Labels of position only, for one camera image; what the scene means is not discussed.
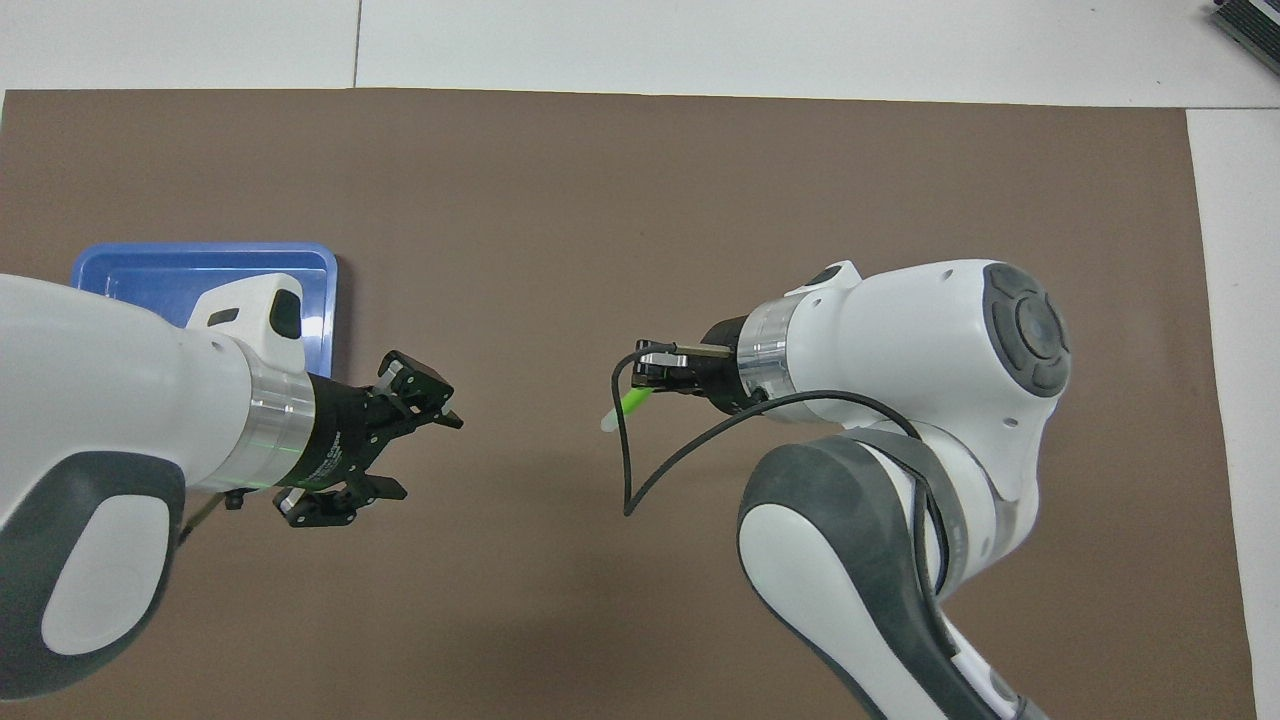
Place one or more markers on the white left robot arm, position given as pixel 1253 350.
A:
pixel 100 420

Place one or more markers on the green pen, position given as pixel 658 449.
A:
pixel 632 403

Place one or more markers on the blue plastic tray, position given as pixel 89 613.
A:
pixel 150 270

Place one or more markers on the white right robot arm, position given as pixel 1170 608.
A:
pixel 900 340

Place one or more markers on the brown table mat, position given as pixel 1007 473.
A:
pixel 560 250

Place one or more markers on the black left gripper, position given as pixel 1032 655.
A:
pixel 340 435

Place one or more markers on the dark striped device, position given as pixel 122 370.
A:
pixel 1255 20

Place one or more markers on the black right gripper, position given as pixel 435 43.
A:
pixel 725 370

